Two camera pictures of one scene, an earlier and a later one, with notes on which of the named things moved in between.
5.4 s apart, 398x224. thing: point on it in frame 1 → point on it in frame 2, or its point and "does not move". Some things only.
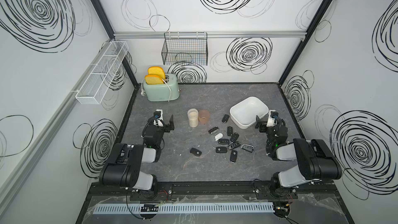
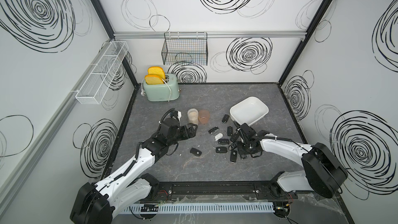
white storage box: x=243 y=114 does not move
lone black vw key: x=195 y=152 does not move
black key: x=225 y=118 does not move
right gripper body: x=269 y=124 → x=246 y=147
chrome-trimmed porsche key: x=234 y=145 does not move
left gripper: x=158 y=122 → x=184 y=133
